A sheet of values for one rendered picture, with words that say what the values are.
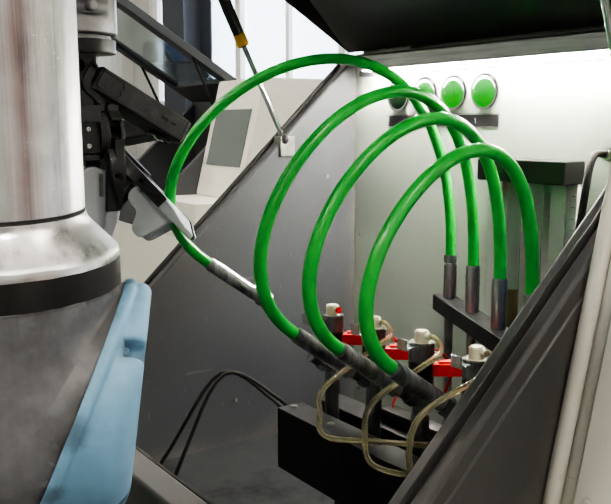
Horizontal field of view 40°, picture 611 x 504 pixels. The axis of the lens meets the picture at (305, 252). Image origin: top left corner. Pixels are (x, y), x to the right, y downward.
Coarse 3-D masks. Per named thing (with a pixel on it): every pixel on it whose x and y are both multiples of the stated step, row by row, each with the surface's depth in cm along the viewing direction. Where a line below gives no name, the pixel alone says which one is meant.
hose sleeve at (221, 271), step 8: (216, 264) 107; (216, 272) 107; (224, 272) 107; (232, 272) 108; (224, 280) 107; (232, 280) 107; (240, 280) 108; (240, 288) 108; (248, 288) 108; (248, 296) 108; (256, 296) 108
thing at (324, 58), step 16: (288, 64) 105; (304, 64) 106; (320, 64) 106; (352, 64) 107; (368, 64) 107; (256, 80) 104; (400, 80) 108; (224, 96) 104; (240, 96) 105; (208, 112) 104; (192, 128) 104; (432, 128) 110; (192, 144) 104; (432, 144) 111; (176, 160) 104; (176, 176) 104; (448, 176) 112; (448, 192) 112; (448, 208) 113; (448, 224) 113; (448, 240) 113; (192, 256) 106; (208, 256) 107; (448, 256) 113
